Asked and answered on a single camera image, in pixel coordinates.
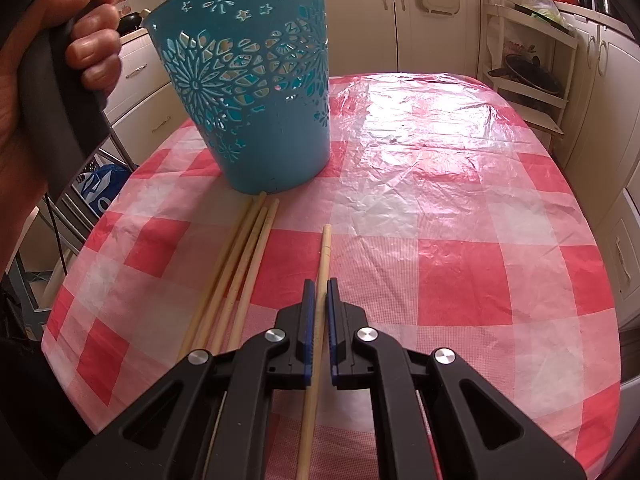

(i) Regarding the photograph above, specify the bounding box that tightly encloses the person's left hand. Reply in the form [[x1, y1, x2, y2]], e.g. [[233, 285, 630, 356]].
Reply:
[[0, 0, 122, 281]]

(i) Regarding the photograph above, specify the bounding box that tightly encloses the white kitchen trolley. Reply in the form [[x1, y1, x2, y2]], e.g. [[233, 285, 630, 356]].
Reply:
[[479, 0, 580, 137]]

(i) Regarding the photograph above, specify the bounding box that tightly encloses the black frying pan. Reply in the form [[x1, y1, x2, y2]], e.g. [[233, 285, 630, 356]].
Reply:
[[487, 54, 564, 97]]

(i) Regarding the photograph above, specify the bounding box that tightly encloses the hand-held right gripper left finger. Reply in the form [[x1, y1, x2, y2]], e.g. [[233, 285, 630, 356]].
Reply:
[[57, 280, 317, 480]]

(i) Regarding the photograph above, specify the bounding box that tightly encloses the cream blue folding shelf rack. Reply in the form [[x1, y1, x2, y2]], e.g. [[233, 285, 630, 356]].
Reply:
[[10, 125, 138, 321]]

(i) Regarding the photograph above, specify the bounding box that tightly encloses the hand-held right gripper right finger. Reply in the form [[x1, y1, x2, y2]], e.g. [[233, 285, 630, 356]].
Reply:
[[326, 277, 588, 480]]

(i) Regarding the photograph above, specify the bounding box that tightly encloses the teal perforated plastic basket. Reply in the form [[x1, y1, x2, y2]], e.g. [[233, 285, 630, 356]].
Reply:
[[141, 0, 332, 196]]

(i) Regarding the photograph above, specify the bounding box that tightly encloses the cream three-drawer cabinet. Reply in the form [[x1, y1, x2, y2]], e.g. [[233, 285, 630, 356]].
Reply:
[[594, 184, 640, 332]]

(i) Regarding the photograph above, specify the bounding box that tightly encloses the blue white printed bag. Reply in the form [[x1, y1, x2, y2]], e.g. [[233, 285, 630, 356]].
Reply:
[[74, 161, 132, 217]]

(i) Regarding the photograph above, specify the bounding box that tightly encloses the cream two-drawer cabinet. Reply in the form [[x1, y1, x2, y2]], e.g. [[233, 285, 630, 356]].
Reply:
[[102, 30, 177, 134]]

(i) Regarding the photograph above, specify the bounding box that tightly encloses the plastic bag of greens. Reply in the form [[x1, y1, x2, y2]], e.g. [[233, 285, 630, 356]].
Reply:
[[514, 0, 571, 28]]

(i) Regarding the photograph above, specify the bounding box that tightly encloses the black cable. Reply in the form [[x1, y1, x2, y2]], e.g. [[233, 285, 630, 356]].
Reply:
[[46, 192, 69, 282]]

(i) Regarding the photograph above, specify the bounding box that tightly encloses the bundle of wooden chopsticks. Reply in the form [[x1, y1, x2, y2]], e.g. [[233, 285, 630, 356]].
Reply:
[[177, 191, 281, 480]]

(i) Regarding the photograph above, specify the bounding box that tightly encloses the red white checkered tablecloth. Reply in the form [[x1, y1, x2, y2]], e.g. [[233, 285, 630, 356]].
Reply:
[[40, 72, 623, 480]]

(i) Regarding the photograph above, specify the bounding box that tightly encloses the cream lower kitchen cabinet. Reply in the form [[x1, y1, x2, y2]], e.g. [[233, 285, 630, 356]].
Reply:
[[554, 10, 640, 197], [325, 0, 484, 79]]

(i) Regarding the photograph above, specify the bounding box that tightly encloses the plain wooden chopstick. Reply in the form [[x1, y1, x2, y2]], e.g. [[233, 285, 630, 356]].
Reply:
[[295, 224, 334, 480]]

